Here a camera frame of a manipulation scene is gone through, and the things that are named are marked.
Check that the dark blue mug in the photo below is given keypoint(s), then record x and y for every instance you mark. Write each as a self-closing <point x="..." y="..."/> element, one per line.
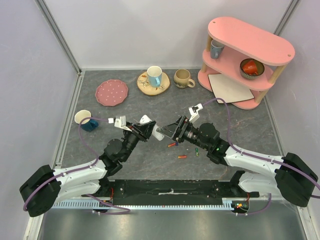
<point x="83" y="118"/>

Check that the left aluminium frame post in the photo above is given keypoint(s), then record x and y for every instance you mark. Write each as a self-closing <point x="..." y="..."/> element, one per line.
<point x="42" y="5"/>

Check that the white slotted cable duct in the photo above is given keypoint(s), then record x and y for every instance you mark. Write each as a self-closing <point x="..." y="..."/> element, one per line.
<point x="92" y="204"/>

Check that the aluminium frame post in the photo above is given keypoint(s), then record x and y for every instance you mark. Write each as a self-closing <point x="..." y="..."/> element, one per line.
<point x="286" y="17"/>
<point x="42" y="5"/>

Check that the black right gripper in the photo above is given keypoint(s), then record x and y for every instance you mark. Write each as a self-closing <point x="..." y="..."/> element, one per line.
<point x="180" y="128"/>

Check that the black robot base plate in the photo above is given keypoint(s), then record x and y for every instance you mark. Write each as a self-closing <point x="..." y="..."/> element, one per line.
<point x="134" y="192"/>

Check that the red cup in bowl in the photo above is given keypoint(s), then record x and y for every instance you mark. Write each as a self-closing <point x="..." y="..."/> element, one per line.
<point x="250" y="68"/>

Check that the orange red battery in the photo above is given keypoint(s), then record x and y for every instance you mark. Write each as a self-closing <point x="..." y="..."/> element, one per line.
<point x="171" y="145"/>
<point x="182" y="157"/>

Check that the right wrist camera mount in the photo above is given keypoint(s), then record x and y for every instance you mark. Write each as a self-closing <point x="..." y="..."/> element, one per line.
<point x="194" y="112"/>

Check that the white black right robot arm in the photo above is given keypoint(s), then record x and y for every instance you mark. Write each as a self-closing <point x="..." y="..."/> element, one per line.
<point x="288" y="176"/>

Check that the light blue mug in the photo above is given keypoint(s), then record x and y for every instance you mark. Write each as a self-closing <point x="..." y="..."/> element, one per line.
<point x="154" y="76"/>

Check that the grey blue shelf mug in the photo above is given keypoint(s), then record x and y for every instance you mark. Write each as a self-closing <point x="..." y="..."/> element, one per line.
<point x="216" y="49"/>

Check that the beige ceramic mug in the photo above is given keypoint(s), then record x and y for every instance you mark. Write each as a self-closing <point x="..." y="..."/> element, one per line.
<point x="182" y="79"/>

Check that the white square mat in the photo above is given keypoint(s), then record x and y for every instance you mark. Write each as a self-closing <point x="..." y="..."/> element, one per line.
<point x="229" y="90"/>

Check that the pink dotted plate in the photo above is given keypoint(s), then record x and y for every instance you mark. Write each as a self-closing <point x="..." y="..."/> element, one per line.
<point x="111" y="93"/>

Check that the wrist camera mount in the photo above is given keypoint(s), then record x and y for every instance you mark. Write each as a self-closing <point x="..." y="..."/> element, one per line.
<point x="194" y="112"/>
<point x="118" y="121"/>

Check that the patterned dark bowl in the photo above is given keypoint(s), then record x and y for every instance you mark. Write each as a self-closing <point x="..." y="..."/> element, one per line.
<point x="261" y="69"/>

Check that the pink three-tier shelf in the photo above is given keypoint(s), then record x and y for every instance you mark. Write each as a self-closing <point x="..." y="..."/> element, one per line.
<point x="246" y="54"/>

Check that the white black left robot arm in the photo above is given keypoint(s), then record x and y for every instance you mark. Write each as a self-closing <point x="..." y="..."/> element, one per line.
<point x="48" y="186"/>

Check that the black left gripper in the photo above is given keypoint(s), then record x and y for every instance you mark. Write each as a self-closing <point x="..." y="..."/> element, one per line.
<point x="142" y="131"/>

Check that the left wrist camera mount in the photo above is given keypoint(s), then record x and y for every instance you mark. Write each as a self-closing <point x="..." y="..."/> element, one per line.
<point x="118" y="121"/>

